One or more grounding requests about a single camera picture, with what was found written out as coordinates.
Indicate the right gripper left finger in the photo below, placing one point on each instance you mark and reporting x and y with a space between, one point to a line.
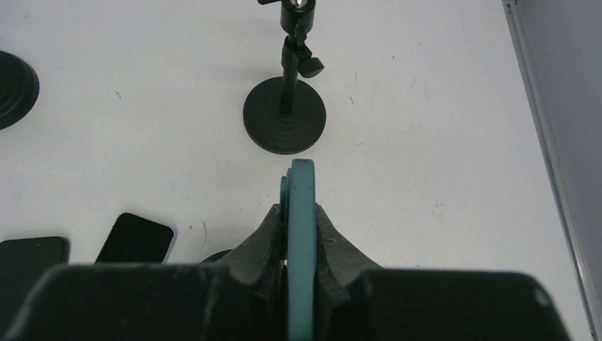
234 298

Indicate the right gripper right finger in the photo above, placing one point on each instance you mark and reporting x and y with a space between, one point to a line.
356 299

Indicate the blue-cased phone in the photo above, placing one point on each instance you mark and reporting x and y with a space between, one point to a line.
299 218

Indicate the black phone stand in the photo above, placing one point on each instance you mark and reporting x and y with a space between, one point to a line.
284 115
19 89

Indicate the black phone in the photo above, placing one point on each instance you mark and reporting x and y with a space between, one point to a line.
23 262

